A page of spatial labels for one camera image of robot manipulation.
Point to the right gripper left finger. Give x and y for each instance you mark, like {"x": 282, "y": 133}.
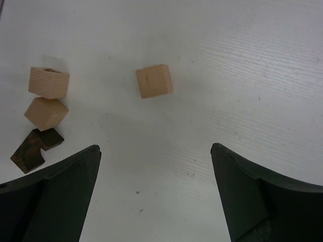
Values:
{"x": 50, "y": 204}

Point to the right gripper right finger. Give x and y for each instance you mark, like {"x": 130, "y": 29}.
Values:
{"x": 262, "y": 205}

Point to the dark wood arch block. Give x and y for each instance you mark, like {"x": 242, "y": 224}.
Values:
{"x": 28, "y": 155}

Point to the light wood cube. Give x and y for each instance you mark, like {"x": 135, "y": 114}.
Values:
{"x": 154, "y": 81}
{"x": 46, "y": 113}
{"x": 48, "y": 83}

